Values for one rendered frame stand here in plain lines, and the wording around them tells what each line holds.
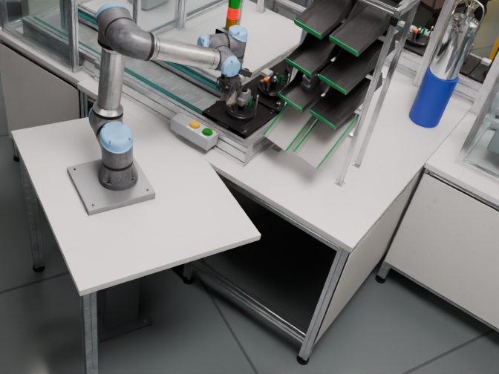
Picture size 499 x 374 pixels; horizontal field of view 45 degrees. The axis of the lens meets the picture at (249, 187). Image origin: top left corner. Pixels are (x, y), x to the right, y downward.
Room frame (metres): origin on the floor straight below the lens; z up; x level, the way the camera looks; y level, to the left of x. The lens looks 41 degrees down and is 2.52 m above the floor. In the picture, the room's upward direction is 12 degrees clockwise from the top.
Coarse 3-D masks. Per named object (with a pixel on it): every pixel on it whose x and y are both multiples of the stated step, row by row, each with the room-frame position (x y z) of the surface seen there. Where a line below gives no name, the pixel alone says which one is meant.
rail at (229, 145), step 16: (96, 64) 2.40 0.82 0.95; (96, 80) 2.40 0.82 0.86; (128, 80) 2.31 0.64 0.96; (128, 96) 2.30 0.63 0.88; (144, 96) 2.26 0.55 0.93; (160, 96) 2.24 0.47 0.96; (160, 112) 2.21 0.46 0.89; (176, 112) 2.17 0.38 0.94; (192, 112) 2.17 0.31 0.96; (224, 128) 2.10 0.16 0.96; (224, 144) 2.04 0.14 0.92; (240, 144) 2.02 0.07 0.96; (240, 160) 2.01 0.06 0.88
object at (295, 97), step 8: (328, 64) 2.22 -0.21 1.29; (320, 72) 2.19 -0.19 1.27; (296, 80) 2.15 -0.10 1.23; (320, 80) 2.15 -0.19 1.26; (288, 88) 2.11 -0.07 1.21; (296, 88) 2.11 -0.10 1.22; (320, 88) 2.07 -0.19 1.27; (280, 96) 2.07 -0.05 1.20; (288, 96) 2.07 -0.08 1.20; (296, 96) 2.07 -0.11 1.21; (304, 96) 2.07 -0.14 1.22; (312, 96) 2.07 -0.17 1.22; (296, 104) 2.04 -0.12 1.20; (304, 104) 2.03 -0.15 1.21
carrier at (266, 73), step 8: (264, 72) 2.57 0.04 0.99; (272, 72) 2.59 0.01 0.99; (256, 80) 2.52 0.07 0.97; (272, 80) 2.45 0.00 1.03; (280, 80) 2.48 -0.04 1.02; (288, 80) 2.45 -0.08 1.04; (248, 88) 2.43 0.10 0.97; (256, 88) 2.45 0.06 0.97; (264, 88) 2.41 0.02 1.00; (272, 88) 2.44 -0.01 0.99; (280, 88) 2.46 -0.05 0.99; (256, 96) 2.38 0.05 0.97; (264, 96) 2.39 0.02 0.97; (272, 96) 2.39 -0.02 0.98; (264, 104) 2.33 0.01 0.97; (272, 104) 2.34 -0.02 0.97
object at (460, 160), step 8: (496, 80) 2.34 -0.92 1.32; (496, 88) 2.33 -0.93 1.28; (488, 96) 2.34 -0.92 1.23; (488, 104) 2.33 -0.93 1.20; (480, 112) 2.34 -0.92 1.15; (480, 120) 2.33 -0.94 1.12; (472, 128) 2.34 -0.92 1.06; (472, 136) 2.33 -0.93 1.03; (464, 144) 2.34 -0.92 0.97; (464, 152) 2.33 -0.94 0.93; (456, 160) 2.34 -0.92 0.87; (464, 160) 2.33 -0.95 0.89; (472, 168) 2.31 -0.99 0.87; (480, 168) 2.29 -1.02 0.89; (488, 176) 2.27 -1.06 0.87; (496, 176) 2.26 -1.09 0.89
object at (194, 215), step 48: (48, 144) 1.88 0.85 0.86; (96, 144) 1.94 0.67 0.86; (144, 144) 2.01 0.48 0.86; (48, 192) 1.61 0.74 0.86; (192, 192) 1.77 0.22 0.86; (96, 240) 1.43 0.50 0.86; (144, 240) 1.47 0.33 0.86; (192, 240) 1.52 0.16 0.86; (240, 240) 1.57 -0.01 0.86; (96, 288) 1.23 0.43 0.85
